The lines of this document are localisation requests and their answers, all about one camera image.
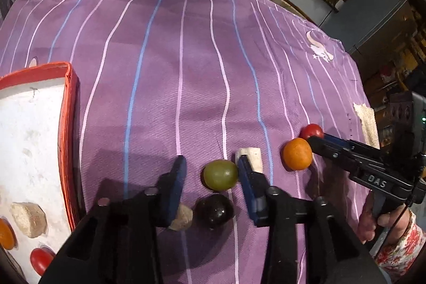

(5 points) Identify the cream knitted towel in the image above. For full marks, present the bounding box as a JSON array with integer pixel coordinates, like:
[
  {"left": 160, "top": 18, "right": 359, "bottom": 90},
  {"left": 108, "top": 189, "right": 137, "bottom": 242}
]
[{"left": 353, "top": 102, "right": 380, "bottom": 149}]

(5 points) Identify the grey cabinet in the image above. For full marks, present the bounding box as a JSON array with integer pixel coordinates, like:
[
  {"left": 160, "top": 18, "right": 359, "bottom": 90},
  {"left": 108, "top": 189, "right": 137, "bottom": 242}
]
[{"left": 319, "top": 0, "right": 411, "bottom": 55}]

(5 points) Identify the person's right hand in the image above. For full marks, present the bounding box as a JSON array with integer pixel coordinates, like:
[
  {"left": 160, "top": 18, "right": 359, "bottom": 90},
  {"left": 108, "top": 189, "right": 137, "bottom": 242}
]
[{"left": 358, "top": 192, "right": 411, "bottom": 243}]

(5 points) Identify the bread chunk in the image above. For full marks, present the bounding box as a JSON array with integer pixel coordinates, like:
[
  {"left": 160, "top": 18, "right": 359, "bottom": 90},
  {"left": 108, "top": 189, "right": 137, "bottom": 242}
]
[{"left": 9, "top": 202, "right": 48, "bottom": 239}]

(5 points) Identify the red tomato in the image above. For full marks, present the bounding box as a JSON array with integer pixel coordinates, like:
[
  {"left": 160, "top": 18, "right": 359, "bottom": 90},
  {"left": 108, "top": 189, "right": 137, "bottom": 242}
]
[
  {"left": 299, "top": 124, "right": 325, "bottom": 140},
  {"left": 30, "top": 247, "right": 55, "bottom": 276}
]

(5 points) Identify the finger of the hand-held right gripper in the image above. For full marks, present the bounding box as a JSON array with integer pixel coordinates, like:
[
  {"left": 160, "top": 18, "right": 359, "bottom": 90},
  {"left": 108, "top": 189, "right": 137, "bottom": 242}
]
[
  {"left": 306, "top": 135, "right": 360, "bottom": 171},
  {"left": 323, "top": 133, "right": 380, "bottom": 157}
]

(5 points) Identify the person's right forearm floral sleeve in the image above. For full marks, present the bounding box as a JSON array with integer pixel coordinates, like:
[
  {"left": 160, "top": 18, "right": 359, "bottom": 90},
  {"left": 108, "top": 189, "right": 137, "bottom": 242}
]
[{"left": 373, "top": 211, "right": 426, "bottom": 283}]

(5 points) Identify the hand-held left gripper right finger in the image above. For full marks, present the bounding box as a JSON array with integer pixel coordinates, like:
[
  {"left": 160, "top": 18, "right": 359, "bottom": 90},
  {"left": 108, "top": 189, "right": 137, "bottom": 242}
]
[{"left": 237, "top": 154, "right": 388, "bottom": 284}]

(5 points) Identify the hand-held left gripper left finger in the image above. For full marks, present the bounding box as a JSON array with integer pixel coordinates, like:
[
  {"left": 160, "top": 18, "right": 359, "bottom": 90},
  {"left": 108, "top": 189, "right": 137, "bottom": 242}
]
[{"left": 38, "top": 155, "right": 187, "bottom": 284}]

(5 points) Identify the orange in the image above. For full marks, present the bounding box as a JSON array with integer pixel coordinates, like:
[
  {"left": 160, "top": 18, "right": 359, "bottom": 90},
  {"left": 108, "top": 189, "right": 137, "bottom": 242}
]
[
  {"left": 0, "top": 217, "right": 18, "bottom": 250},
  {"left": 281, "top": 138, "right": 313, "bottom": 171}
]

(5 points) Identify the purple striped tablecloth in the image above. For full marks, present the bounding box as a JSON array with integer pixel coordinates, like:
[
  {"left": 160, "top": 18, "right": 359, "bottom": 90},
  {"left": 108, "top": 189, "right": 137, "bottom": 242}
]
[{"left": 0, "top": 0, "right": 380, "bottom": 284}]

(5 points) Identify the green grape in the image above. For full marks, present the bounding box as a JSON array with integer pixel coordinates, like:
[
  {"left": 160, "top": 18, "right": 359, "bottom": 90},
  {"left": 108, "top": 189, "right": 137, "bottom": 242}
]
[{"left": 202, "top": 159, "right": 239, "bottom": 191}]

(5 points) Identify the red rimmed white tray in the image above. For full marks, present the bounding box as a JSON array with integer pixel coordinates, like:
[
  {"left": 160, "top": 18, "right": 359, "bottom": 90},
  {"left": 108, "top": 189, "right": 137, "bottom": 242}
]
[{"left": 0, "top": 62, "right": 82, "bottom": 284}]

